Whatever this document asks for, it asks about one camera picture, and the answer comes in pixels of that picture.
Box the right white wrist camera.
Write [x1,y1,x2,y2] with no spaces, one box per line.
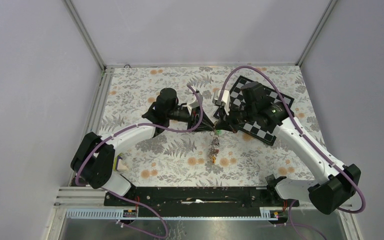
[212,89,230,115]

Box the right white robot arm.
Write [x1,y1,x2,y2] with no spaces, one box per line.
[212,81,361,215]

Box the purple cable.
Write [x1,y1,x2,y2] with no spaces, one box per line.
[74,84,205,239]
[217,65,367,240]

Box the black white chessboard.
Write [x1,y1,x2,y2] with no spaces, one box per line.
[229,76,288,146]

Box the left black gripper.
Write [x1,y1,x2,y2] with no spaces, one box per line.
[166,105,215,132]

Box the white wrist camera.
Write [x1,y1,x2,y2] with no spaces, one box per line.
[186,92,203,115]
[212,89,230,115]

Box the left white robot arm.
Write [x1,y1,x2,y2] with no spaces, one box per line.
[70,86,215,206]

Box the yellow white wedge block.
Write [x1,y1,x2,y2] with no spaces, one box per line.
[112,154,129,172]

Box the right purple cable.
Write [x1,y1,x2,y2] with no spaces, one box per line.
[217,65,367,240]

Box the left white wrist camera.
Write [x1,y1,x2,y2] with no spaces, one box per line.
[186,92,203,115]

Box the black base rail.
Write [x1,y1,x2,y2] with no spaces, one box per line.
[103,186,299,218]

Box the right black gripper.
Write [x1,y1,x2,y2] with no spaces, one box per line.
[214,100,257,134]

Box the floral tablecloth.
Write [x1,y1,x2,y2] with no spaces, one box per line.
[98,66,325,187]

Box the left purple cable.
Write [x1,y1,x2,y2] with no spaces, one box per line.
[74,84,205,239]

